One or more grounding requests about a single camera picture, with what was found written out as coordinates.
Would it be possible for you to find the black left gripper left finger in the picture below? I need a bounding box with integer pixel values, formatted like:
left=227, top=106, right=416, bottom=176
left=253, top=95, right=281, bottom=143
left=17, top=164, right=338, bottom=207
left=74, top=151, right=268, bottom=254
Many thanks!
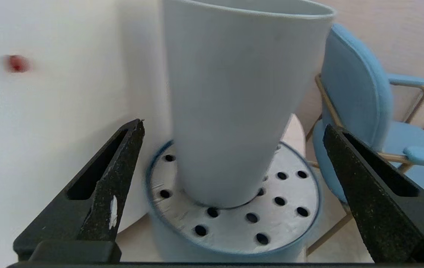
left=13, top=119, right=146, bottom=261

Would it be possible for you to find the blue armchair gold frame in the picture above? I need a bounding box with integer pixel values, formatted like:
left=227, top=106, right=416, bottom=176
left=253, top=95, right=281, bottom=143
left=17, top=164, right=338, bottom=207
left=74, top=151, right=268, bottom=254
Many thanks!
left=306, top=23, right=424, bottom=258

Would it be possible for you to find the large blue perforated drip tray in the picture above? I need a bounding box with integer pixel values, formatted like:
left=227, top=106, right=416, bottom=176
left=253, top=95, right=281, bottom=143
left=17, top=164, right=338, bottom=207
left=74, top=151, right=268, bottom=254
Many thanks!
left=144, top=139, right=322, bottom=263

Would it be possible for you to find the clear water dispenser white base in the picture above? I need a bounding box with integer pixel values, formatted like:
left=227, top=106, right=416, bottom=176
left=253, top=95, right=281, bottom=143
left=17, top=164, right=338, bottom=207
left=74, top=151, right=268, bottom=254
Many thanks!
left=0, top=0, right=174, bottom=265

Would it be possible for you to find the grey-blue plastic cup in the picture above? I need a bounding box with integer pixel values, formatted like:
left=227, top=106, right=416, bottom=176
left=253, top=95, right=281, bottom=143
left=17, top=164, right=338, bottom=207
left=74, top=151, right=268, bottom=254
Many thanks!
left=161, top=0, right=337, bottom=209

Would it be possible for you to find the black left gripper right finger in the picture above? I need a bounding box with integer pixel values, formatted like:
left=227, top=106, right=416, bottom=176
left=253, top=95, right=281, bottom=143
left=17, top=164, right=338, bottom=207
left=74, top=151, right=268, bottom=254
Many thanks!
left=322, top=124, right=424, bottom=263

